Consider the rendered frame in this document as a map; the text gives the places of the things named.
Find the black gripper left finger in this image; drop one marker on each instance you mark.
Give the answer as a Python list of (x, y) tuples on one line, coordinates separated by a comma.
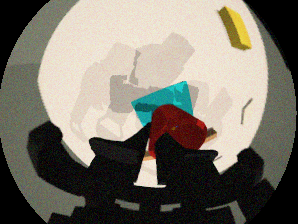
[(130, 151)]

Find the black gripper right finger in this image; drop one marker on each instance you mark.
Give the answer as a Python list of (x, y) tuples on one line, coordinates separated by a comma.
[(170, 156)]

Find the yellow rectangular block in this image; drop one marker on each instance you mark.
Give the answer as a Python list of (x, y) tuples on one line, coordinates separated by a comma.
[(235, 28)]

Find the tan flat bar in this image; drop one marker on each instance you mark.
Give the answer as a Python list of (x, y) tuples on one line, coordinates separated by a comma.
[(211, 135)]

